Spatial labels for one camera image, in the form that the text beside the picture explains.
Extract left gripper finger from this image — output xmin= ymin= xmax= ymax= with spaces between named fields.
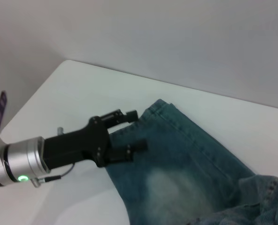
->
xmin=105 ymin=138 xmax=149 ymax=165
xmin=98 ymin=108 xmax=139 ymax=130

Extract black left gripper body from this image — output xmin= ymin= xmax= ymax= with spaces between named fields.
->
xmin=43 ymin=115 xmax=112 ymax=170

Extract black cable with silver plug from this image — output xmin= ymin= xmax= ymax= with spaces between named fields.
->
xmin=31 ymin=161 xmax=76 ymax=188

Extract blue denim shorts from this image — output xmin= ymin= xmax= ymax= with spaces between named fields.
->
xmin=105 ymin=98 xmax=278 ymax=225

